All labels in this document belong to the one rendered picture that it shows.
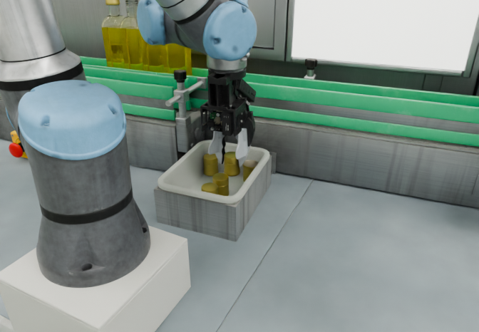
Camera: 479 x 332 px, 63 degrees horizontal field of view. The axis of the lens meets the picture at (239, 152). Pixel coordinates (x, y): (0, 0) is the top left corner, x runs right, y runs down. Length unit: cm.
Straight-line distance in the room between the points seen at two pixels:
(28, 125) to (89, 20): 93
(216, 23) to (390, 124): 50
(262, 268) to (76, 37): 101
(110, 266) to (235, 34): 34
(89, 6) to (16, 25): 80
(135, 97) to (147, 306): 54
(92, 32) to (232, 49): 90
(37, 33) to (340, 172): 66
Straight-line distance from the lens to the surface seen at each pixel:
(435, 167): 91
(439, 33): 102
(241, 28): 54
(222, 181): 81
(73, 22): 143
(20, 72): 60
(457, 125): 90
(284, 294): 66
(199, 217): 76
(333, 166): 93
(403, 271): 75
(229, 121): 73
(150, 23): 64
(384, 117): 89
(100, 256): 54
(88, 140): 47
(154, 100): 94
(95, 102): 49
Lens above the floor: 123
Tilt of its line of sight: 27 degrees down
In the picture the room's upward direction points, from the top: straight up
